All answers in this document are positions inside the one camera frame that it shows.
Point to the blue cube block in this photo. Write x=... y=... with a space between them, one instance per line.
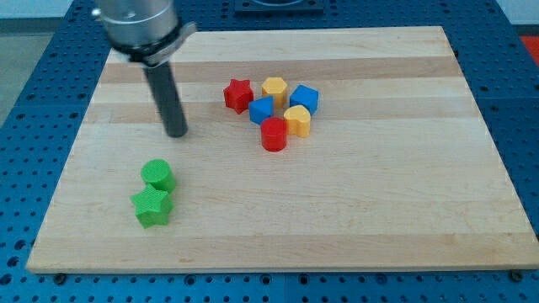
x=307 y=97

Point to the green cylinder block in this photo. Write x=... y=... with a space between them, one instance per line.
x=158 y=174

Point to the green star block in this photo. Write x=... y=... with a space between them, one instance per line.
x=152 y=206

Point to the red cylinder block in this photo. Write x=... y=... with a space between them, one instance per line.
x=273 y=134

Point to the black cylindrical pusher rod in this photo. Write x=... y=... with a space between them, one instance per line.
x=166 y=97

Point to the yellow heart block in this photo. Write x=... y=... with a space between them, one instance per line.
x=298 y=121

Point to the red star block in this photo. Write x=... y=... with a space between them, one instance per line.
x=238 y=94

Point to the yellow hexagon block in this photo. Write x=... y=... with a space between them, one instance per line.
x=277 y=88

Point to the wooden board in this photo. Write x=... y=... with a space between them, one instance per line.
x=399 y=173

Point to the blue triangle block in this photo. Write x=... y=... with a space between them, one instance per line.
x=261 y=109

